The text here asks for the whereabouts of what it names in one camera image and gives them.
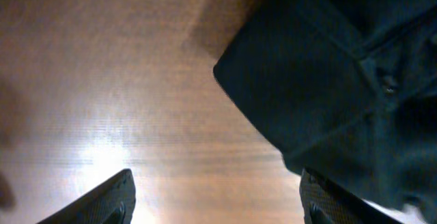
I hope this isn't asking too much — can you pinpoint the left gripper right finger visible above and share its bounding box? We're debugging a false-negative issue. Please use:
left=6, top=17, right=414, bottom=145
left=299, top=168, right=401, bottom=224

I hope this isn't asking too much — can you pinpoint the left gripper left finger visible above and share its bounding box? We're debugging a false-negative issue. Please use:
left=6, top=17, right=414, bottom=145
left=38, top=169, right=136, bottom=224

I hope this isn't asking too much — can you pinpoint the black t-shirt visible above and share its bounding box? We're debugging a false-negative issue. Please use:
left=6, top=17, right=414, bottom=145
left=214, top=0, right=436, bottom=223

